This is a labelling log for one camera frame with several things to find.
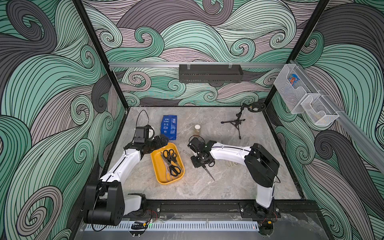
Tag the long thin black scissors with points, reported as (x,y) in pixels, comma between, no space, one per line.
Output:
(208,172)

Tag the small amber liquid bottle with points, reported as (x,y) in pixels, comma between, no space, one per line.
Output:
(197,131)

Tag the black wall mounted tray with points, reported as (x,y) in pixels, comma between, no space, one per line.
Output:
(214,75)

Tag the beige handled scissors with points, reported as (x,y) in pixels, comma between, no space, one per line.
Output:
(230,164)

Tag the aluminium rail back wall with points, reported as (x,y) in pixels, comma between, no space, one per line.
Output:
(177,64)

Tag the aluminium rail right wall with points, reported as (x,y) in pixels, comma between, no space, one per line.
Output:
(358,136)

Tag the large clear wall bin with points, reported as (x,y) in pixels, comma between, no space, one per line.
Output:
(292,96)

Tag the blue wet wipes pack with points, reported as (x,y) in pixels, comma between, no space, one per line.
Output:
(169,126)

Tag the small clear wall bin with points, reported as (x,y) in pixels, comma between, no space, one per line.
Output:
(319,110)

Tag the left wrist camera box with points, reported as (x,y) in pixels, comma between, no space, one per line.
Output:
(142,134)

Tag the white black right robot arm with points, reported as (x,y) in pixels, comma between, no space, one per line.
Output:
(262,166)

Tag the yellow storage box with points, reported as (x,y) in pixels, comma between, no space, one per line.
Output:
(160,166)

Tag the white slotted cable duct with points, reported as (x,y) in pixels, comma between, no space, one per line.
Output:
(228,226)

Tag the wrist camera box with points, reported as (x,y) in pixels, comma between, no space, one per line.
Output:
(196,144)
(142,134)

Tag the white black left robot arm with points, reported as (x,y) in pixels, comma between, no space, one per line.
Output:
(105,203)

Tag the black mini tripod stand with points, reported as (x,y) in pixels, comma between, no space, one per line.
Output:
(255,107)

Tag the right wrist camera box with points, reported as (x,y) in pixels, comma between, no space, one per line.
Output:
(196,144)

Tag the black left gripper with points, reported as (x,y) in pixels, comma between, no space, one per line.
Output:
(158,143)

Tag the colourful item in bin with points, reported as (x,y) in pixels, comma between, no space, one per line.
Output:
(293,79)

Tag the black corner frame post left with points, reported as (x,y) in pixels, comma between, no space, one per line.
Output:
(95,41)

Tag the aluminium rail wall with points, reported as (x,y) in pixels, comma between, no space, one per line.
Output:
(358,136)
(177,64)

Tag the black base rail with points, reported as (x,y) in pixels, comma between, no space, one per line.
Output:
(245,208)

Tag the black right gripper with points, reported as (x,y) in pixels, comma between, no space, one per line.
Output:
(197,160)

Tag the large black handled scissors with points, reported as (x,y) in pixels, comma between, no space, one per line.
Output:
(170,158)

